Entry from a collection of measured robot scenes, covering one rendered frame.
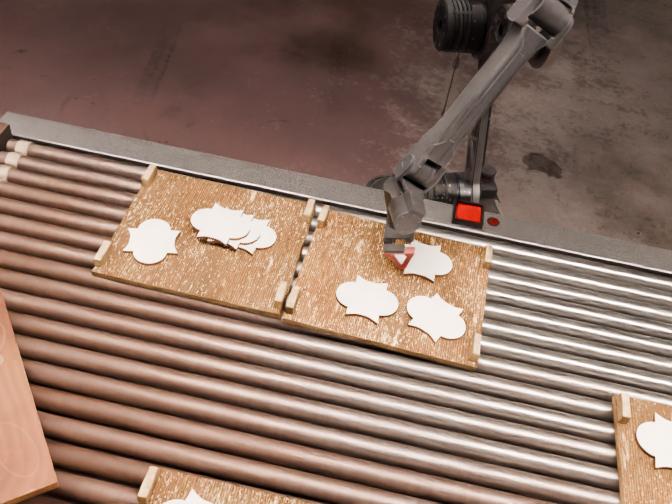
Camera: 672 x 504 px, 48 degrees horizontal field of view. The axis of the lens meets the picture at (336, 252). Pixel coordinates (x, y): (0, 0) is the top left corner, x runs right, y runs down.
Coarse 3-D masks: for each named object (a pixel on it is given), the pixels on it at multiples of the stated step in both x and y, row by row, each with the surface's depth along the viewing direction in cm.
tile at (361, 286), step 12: (348, 288) 161; (360, 288) 162; (372, 288) 162; (384, 288) 162; (348, 300) 159; (360, 300) 159; (372, 300) 160; (384, 300) 160; (396, 300) 160; (348, 312) 157; (360, 312) 157; (372, 312) 157; (384, 312) 158
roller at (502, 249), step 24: (24, 144) 185; (96, 168) 184; (120, 168) 184; (144, 168) 184; (264, 192) 183; (360, 216) 181; (456, 240) 180; (480, 240) 180; (552, 264) 179; (576, 264) 178; (600, 264) 179
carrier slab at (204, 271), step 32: (160, 192) 177; (192, 192) 178; (224, 192) 179; (256, 192) 180; (128, 224) 168; (288, 224) 174; (128, 256) 162; (192, 256) 164; (224, 256) 165; (256, 256) 166; (288, 256) 167; (160, 288) 157; (192, 288) 158; (224, 288) 159; (256, 288) 160; (288, 288) 161
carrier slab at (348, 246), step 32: (352, 224) 176; (384, 224) 178; (320, 256) 168; (352, 256) 169; (384, 256) 170; (448, 256) 173; (480, 256) 174; (320, 288) 162; (416, 288) 165; (448, 288) 166; (480, 288) 167; (288, 320) 155; (320, 320) 156; (352, 320) 157; (384, 320) 158; (480, 320) 160; (416, 352) 153; (448, 352) 154
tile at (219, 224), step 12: (216, 204) 172; (192, 216) 169; (204, 216) 169; (216, 216) 169; (228, 216) 170; (240, 216) 170; (204, 228) 166; (216, 228) 167; (228, 228) 167; (240, 228) 168; (216, 240) 165; (228, 240) 165
